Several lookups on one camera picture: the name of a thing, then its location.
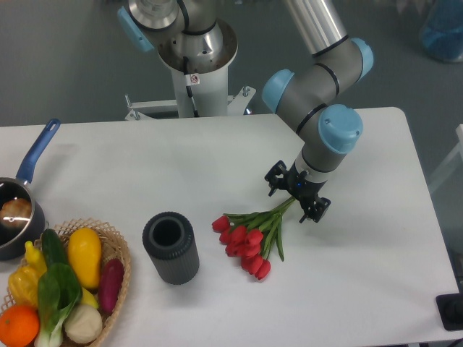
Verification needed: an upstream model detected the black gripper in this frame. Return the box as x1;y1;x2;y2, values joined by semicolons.
264;160;331;223

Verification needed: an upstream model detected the red tulip bouquet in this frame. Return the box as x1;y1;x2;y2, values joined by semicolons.
211;197;295;281

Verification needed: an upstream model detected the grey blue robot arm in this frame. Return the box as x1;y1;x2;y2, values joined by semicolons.
117;1;373;221

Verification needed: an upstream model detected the dark grey ribbed vase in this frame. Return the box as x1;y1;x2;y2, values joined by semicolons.
142;211;200;285

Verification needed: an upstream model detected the black device at edge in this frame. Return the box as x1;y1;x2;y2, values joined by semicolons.
436;294;462;331

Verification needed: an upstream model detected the purple eggplant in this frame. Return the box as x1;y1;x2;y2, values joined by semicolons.
98;258;124;314

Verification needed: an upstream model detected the blue translucent container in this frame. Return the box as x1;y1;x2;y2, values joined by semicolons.
420;0;462;63

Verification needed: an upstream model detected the yellow squash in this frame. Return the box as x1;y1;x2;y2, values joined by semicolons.
67;228;102;290

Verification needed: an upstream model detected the yellow banana piece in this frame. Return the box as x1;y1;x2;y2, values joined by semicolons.
80;288;99;309

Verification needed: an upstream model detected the dark green cucumber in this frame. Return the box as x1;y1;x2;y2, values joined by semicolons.
41;228;69;268

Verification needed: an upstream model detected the beige round potato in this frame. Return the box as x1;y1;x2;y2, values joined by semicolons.
64;304;103;344

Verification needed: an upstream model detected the green bok choy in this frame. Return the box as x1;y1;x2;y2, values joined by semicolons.
34;263;82;346

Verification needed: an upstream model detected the small yellow gourd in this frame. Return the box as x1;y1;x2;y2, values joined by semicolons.
25;241;47;276

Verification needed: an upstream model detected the brown bread roll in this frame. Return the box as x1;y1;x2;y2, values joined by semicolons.
1;198;32;229

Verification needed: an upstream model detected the yellow bell pepper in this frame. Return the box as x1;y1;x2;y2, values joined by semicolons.
8;265;39;309

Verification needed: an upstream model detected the orange fruit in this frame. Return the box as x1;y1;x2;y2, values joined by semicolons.
1;305;40;347

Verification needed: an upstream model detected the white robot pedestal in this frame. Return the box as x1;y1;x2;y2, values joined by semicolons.
125;19;256;120

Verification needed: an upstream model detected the black base cable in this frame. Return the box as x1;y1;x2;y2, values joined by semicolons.
182;56;200;119

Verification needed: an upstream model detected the blue handled saucepan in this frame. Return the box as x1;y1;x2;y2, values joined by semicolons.
1;119;61;261

